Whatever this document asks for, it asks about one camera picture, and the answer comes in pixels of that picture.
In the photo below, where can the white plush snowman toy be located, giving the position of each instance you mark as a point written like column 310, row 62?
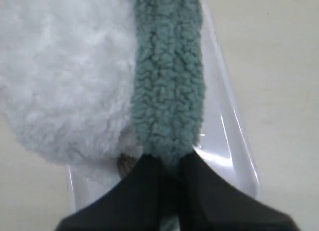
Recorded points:
column 66, row 78

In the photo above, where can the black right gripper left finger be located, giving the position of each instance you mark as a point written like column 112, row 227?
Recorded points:
column 132, row 205

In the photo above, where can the white plastic tray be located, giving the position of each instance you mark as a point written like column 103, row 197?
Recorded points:
column 223, row 144

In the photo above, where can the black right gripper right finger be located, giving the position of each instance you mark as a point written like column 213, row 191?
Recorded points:
column 209, row 203

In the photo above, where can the green fuzzy scarf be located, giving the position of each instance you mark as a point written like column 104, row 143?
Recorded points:
column 169, row 90

